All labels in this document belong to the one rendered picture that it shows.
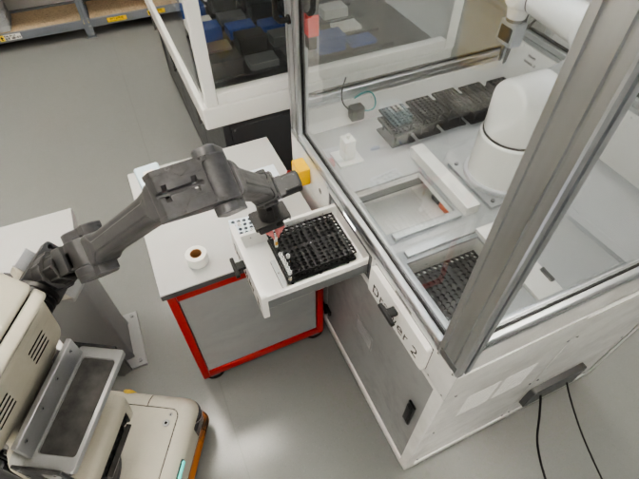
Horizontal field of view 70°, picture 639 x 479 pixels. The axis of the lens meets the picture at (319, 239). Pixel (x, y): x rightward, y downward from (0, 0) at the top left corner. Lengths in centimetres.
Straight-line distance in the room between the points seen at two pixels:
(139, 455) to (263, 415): 53
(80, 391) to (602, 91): 104
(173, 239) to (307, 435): 98
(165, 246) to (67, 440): 76
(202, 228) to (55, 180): 181
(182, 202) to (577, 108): 53
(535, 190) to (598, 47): 20
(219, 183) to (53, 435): 63
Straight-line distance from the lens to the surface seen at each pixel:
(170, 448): 182
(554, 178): 69
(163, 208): 69
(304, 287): 132
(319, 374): 214
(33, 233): 188
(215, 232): 163
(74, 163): 341
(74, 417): 109
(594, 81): 62
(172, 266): 158
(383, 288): 127
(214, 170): 71
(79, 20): 484
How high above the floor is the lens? 197
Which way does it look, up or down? 50 degrees down
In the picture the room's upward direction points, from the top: straight up
